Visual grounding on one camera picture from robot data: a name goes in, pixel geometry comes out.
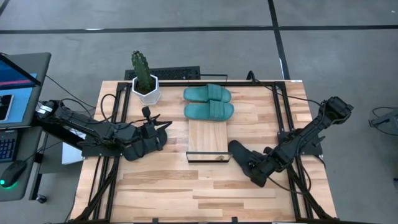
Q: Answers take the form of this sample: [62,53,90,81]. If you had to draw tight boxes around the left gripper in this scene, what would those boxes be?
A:
[137,106,174,151]

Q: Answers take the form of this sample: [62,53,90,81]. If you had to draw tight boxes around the black rubber slide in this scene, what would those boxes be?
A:
[123,126,169,162]
[228,139,269,189]

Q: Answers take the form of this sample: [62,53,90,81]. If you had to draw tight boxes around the teal rubber slide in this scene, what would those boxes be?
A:
[183,100,235,122]
[183,83,233,103]

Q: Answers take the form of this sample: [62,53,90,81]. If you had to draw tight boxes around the white hexagonal plant pot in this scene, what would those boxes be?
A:
[131,73,162,106]

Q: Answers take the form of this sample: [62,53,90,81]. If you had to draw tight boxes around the green cactus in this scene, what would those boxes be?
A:
[131,50,155,94]

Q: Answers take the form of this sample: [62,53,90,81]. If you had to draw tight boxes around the black table edge clamp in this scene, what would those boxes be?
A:
[246,70,259,85]

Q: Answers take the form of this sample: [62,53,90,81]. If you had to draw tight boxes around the light grey box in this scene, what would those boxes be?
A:
[61,141,85,166]

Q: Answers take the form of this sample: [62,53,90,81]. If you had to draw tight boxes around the grey floor stand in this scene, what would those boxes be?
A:
[368,108,398,133]

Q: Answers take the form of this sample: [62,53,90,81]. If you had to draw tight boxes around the grey laptop cart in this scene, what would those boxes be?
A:
[0,126,49,205]

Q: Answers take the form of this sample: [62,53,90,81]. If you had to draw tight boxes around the grey laptop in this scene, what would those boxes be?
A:
[0,52,52,164]

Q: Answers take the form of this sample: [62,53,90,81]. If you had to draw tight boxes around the black computer mouse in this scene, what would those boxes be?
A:
[0,159,29,189]

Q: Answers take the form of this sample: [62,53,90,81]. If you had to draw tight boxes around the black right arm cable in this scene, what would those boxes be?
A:
[266,173,312,196]

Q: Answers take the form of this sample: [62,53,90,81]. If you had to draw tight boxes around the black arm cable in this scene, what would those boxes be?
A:
[266,173,312,196]
[58,92,128,125]

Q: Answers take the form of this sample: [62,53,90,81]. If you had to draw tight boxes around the wooden shelf with black frame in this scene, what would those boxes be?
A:
[185,73,234,164]

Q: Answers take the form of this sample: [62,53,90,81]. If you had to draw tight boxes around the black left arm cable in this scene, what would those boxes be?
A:
[58,92,128,125]

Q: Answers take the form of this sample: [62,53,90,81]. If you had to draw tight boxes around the long black power cable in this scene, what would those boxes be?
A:
[254,77,324,108]

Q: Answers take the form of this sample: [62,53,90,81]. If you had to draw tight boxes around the thin black floor cable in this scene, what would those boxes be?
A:
[45,73,96,110]

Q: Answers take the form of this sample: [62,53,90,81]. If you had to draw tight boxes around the black floor stand cable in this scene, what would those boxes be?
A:
[371,106,398,137]

